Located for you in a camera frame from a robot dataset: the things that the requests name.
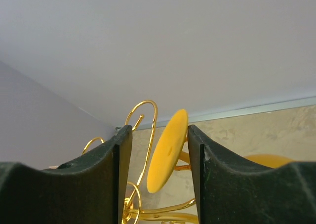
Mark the gold wire wine glass rack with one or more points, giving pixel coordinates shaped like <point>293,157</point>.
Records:
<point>132,209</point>

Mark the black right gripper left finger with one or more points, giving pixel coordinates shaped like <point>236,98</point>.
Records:
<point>87,190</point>

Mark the yellow plastic goblet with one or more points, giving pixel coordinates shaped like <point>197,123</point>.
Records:
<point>169,150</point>

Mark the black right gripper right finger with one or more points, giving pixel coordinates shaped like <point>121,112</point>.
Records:
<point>230,189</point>

